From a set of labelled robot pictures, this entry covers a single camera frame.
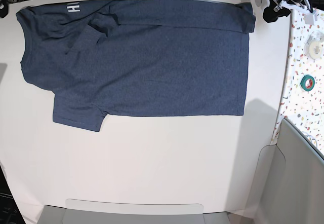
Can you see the green tape roll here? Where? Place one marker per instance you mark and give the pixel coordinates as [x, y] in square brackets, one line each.
[307, 83]

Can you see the dark blue t-shirt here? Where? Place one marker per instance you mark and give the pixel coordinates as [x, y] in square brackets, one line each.
[138, 58]

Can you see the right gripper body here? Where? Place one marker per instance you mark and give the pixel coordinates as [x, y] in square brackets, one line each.
[4, 8]

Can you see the clear tape dispenser roll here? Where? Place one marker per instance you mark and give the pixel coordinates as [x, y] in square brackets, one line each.
[313, 48]

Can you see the grey chair bottom edge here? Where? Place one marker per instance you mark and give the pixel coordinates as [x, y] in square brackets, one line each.
[82, 211]

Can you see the grey chair right side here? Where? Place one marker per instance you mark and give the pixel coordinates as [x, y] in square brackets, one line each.
[288, 181]

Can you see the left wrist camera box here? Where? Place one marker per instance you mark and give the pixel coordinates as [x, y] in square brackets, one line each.
[310, 19]

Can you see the terrazzo patterned table cover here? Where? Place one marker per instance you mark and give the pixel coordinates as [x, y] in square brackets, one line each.
[303, 109]

